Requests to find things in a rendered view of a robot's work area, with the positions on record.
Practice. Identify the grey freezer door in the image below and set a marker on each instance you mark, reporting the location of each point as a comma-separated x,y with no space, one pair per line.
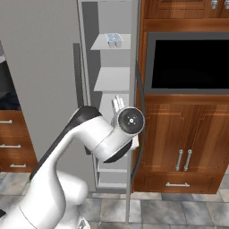
133,35

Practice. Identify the brown wooden drawer front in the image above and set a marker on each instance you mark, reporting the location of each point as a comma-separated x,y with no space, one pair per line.
18,167
21,153
15,126
179,179

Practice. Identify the brown wooden cupboard door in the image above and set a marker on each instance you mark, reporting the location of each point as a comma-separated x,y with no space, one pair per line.
208,134
164,134
182,7

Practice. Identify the black appliance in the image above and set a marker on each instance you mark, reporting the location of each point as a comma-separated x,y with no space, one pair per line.
7,86

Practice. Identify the grey freezer shelf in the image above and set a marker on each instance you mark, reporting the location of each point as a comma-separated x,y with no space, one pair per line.
111,184
100,45
111,170
113,79

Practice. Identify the grey fridge door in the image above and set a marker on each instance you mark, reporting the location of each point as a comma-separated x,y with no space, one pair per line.
44,74

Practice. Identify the black built-in oven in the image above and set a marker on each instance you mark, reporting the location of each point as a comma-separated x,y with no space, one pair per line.
190,62

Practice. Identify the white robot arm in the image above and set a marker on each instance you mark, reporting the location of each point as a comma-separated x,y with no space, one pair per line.
89,131

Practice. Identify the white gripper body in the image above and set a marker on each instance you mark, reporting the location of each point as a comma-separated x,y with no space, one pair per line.
118,104

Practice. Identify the grey fridge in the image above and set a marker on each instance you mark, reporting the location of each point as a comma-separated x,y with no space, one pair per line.
44,59

